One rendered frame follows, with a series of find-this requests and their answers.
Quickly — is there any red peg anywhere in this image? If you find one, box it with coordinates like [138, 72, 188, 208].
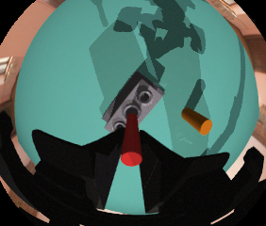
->
[121, 113, 141, 166]

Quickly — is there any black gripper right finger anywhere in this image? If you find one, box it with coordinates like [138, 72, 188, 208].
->
[140, 131, 230, 214]

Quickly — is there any brown cylinder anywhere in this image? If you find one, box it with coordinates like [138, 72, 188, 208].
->
[181, 108, 212, 136]

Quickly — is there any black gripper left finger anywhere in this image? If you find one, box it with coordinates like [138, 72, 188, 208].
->
[31, 127, 125, 210]

